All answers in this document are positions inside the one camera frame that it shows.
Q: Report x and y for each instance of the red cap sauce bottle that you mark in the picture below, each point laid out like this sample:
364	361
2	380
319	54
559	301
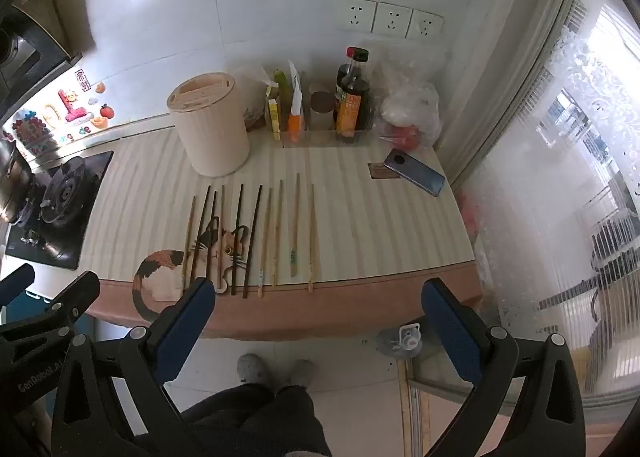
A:
350	51

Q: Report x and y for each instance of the striped cat print table mat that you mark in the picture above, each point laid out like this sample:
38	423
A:
350	217

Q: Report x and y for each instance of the row of chopsticks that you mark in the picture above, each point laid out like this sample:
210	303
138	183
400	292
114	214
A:
294	259

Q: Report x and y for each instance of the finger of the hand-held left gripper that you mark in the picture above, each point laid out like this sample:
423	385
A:
17	281
75	297

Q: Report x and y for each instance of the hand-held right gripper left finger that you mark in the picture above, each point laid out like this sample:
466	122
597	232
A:
187	332

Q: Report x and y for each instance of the yellow seasoning box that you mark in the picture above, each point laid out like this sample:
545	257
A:
273	119

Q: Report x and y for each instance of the beige cylindrical chopstick holder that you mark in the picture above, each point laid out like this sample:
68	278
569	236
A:
210	132

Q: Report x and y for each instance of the clear plastic bag with red contents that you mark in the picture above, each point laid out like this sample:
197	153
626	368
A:
410	107

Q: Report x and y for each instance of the black range hood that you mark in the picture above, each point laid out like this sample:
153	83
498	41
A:
25	57

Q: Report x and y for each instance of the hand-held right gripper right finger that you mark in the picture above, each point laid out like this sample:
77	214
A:
450	332

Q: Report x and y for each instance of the frosted glass sliding door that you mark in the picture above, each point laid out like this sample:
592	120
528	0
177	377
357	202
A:
550	187

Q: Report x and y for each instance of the person's legs in dark pants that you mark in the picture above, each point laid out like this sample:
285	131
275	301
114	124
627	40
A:
260	417

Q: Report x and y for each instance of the grey slipper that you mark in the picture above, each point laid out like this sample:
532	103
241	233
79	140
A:
250	368
302	371

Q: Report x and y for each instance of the brown card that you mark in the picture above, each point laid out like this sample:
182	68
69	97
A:
376	171

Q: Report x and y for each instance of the colourful wall stickers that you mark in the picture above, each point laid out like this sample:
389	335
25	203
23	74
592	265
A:
67	104

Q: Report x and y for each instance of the black gas stove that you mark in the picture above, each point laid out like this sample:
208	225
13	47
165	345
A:
75	217

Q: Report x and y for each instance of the grey smartphone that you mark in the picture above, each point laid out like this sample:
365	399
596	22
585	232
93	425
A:
415	173

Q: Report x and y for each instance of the white wall socket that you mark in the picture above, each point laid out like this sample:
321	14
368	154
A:
356	13
425	23
392	19

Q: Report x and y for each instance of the clear jar with brown contents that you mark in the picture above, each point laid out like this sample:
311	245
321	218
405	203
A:
321	109

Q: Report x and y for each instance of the black cap soy sauce bottle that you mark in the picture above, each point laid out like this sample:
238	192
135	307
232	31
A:
352	107

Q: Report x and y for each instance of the metal cooking pot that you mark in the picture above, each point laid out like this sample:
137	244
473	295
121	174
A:
12	182

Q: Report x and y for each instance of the green seasoning packet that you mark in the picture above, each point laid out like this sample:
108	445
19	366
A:
281	84

